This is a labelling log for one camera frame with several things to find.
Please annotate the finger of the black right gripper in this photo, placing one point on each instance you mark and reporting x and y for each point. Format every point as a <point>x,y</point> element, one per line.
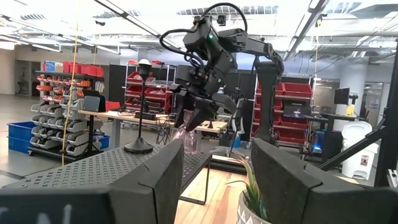
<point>181,109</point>
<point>203,113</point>

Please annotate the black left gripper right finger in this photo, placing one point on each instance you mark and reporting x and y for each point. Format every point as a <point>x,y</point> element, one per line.
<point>289,193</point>

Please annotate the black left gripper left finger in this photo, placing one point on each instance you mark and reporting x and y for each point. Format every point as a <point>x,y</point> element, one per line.
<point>155,186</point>

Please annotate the pink ribbed glass candle holder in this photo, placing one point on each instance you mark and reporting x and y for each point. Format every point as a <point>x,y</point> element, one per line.
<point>189,140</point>

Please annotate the black metal candlestick holder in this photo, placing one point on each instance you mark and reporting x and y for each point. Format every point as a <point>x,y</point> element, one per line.
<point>138,146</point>

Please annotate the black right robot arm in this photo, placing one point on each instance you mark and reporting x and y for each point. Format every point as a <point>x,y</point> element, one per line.
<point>267,93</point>

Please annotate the green artificial plant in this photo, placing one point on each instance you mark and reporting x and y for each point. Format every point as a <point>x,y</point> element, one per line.
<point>253,193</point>

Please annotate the green potted plant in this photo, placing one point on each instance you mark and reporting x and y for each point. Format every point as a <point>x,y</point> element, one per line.
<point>244,214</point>

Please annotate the computer tower with blue light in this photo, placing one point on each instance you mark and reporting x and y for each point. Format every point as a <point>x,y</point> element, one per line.
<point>317,146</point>

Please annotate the wooden work table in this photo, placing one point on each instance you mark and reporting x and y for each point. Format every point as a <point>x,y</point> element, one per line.
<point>124,116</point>

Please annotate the black perforated metal shelf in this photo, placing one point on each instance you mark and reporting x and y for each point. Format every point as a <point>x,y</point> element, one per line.
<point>93,168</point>

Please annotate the small blue bin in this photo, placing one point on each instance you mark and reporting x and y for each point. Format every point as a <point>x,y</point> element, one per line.
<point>104,141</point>

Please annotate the small red bin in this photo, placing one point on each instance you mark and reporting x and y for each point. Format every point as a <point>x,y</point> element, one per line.
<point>112,105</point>

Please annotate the white waste bin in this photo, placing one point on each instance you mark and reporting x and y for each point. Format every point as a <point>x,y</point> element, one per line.
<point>357,149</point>

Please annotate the shelf rack with red bins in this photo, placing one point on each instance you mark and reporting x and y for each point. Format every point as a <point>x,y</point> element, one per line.
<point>295,90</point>

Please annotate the grey monitor back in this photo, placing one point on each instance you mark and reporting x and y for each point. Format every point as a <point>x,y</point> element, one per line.
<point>91,104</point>

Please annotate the red storage bin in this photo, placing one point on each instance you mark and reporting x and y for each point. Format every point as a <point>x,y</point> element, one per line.
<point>91,70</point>
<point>70,67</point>

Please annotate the black computer monitor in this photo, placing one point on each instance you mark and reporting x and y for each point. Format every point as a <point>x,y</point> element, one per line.
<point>342,95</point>

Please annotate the black rack with grey bins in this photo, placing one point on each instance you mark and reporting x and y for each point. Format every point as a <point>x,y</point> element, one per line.
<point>56,112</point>

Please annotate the blue cardboard box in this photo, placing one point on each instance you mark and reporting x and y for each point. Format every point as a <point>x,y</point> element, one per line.
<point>54,66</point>

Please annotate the large blue tote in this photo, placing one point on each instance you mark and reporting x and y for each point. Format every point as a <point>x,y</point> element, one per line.
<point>20,133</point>

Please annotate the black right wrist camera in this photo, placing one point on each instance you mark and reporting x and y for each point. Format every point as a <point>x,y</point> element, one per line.
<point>186,74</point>

